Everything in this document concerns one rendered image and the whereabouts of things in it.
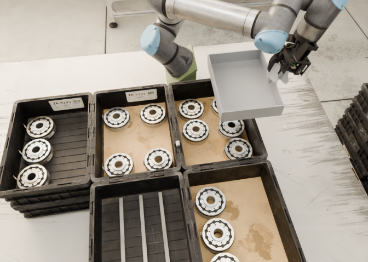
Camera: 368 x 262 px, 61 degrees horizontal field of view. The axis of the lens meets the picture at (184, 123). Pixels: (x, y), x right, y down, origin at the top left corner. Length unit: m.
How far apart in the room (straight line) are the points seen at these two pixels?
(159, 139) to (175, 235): 0.37
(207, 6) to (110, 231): 0.75
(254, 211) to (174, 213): 0.27
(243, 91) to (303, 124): 0.50
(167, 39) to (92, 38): 1.76
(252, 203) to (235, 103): 0.35
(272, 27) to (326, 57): 2.20
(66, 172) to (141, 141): 0.29
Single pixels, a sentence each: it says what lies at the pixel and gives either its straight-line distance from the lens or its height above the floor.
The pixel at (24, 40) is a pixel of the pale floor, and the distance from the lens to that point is 3.28.
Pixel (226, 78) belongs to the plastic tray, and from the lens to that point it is 1.13.
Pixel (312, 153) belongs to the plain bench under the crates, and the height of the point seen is 0.70.
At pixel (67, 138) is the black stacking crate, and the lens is 1.30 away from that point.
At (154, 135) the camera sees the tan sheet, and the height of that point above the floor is 0.83.
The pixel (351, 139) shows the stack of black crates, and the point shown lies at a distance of 2.12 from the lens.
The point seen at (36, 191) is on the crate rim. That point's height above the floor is 0.93.
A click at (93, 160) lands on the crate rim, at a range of 1.11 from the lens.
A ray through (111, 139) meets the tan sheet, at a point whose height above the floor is 0.83.
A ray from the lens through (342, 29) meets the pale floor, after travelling 3.41.
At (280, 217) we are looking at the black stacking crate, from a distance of 1.07.
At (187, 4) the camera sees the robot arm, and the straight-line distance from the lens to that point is 0.94.
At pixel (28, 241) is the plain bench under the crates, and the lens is 1.31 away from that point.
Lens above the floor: 1.85
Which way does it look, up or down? 54 degrees down
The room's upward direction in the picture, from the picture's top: straight up
